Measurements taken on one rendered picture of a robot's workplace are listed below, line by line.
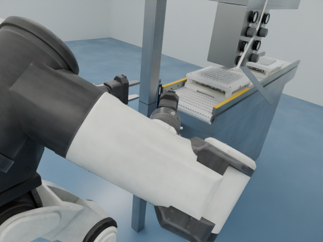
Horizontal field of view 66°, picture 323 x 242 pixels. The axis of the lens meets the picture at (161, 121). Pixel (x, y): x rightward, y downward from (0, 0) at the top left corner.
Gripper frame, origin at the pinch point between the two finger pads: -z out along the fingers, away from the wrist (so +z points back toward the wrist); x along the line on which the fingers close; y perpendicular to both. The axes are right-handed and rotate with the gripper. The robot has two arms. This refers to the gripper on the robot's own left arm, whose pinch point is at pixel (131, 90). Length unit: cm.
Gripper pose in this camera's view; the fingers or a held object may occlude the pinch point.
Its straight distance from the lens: 88.1
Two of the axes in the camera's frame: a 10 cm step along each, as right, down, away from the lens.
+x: -1.1, 8.7, 4.8
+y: 6.6, 4.2, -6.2
